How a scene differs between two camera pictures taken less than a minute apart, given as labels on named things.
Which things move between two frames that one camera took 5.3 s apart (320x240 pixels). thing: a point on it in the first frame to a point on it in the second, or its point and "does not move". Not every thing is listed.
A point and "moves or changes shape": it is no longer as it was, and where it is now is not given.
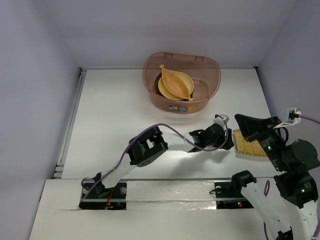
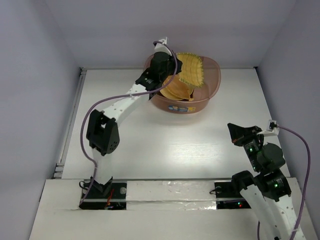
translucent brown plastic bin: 206,75 does not move
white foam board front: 156,209 does not move
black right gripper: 250,126 to 239,134
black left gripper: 228,144 to 172,60
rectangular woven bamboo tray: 245,146 moves or changes shape
